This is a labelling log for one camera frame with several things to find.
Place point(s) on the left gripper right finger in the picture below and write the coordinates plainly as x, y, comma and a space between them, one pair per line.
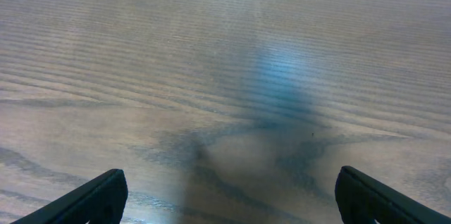
364, 200

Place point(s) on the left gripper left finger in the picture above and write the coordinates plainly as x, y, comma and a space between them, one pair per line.
99, 201

